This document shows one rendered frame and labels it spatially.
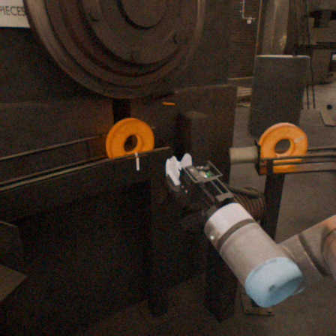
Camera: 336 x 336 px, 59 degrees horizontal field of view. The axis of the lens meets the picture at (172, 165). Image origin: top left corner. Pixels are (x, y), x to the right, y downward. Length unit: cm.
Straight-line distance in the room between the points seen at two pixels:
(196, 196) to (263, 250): 18
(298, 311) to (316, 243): 86
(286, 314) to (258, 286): 91
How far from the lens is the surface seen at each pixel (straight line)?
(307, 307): 148
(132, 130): 89
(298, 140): 104
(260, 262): 51
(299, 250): 62
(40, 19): 78
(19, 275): 68
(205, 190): 59
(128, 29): 76
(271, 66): 343
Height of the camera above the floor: 103
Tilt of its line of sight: 23 degrees down
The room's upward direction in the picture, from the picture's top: straight up
